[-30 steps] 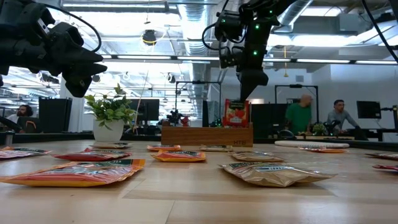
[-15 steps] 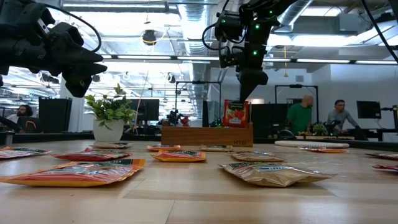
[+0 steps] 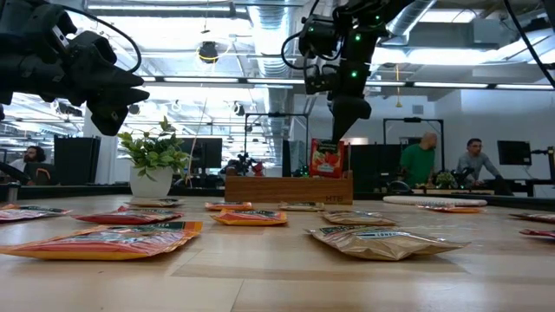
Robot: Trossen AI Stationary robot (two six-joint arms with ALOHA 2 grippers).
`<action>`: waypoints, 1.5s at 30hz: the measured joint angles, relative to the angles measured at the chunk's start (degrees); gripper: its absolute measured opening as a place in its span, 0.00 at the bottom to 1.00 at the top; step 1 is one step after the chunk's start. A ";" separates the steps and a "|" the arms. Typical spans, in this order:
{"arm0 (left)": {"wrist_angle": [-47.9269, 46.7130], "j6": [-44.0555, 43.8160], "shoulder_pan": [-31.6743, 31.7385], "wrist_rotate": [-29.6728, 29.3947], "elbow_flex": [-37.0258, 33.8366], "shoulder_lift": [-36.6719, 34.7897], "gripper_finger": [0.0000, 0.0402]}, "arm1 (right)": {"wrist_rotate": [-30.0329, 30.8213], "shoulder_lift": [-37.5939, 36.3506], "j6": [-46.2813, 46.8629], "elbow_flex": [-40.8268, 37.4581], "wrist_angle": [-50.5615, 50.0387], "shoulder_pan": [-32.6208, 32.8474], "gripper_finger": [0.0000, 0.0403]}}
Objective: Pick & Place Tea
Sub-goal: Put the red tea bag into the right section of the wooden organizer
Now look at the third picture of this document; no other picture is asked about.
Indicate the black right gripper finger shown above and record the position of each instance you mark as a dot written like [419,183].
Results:
[349,112]

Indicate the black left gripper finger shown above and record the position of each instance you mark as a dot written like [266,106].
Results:
[121,96]
[112,78]

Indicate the red strawberry tea bag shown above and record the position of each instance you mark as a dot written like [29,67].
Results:
[539,233]
[326,160]

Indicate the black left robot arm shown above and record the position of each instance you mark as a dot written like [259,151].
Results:
[26,21]

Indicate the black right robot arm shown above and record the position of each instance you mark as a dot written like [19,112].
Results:
[355,43]

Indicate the wooden compartment tea box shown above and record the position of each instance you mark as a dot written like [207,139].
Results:
[288,190]

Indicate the dark partition screen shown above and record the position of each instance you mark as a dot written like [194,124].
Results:
[373,167]

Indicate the large black panel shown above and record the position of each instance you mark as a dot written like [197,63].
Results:
[76,160]

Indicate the person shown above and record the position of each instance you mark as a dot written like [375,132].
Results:
[417,162]
[32,154]
[474,162]

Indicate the green plant in white pot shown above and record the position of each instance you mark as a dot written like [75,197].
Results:
[151,184]

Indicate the black ceiling device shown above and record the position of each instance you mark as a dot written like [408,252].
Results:
[208,52]

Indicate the long ceiling light strip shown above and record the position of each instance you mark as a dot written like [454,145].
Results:
[451,85]

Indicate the black office chair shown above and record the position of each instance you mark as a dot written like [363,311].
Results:
[41,173]

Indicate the black computer monitor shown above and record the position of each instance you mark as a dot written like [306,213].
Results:
[208,152]
[513,152]

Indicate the small red object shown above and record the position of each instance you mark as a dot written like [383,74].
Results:
[258,169]

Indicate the small black background robot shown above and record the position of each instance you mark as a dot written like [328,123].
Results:
[243,164]

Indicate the small green background plant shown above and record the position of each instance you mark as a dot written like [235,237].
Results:
[446,180]

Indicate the grey metal cylinder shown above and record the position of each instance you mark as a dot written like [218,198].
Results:
[13,193]

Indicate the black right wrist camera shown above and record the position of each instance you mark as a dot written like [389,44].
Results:
[318,80]

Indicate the black metal gantry frame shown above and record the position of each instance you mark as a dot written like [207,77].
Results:
[412,119]
[277,115]

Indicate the silver round ventilation duct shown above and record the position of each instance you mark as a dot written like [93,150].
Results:
[269,26]
[412,15]

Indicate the black aluminium rig frame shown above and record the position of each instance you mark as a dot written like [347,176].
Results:
[65,192]

